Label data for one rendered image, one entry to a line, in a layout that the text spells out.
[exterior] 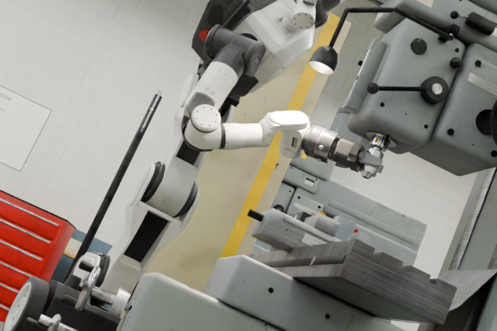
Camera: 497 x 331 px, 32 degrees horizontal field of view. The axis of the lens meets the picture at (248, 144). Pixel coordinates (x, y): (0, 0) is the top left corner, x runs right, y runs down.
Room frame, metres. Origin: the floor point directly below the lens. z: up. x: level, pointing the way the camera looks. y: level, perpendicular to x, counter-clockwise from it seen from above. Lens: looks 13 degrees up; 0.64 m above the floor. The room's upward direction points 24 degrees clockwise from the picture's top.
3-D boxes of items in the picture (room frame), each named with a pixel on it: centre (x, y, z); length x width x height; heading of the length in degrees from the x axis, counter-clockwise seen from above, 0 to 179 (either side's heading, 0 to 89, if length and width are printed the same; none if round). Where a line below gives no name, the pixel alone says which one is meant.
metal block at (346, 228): (2.24, -0.32, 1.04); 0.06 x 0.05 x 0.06; 5
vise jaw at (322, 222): (2.23, -0.26, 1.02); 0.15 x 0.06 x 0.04; 5
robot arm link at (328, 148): (2.25, -0.23, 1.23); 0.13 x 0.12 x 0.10; 161
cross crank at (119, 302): (2.16, 0.18, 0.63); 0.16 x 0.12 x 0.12; 96
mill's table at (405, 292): (2.28, -0.31, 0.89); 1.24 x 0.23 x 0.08; 6
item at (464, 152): (2.24, -0.51, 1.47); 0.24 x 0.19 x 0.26; 6
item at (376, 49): (2.20, -0.21, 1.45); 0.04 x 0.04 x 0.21; 6
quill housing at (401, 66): (2.22, -0.32, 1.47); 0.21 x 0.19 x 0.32; 6
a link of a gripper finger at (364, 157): (2.19, -0.31, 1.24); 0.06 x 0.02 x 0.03; 71
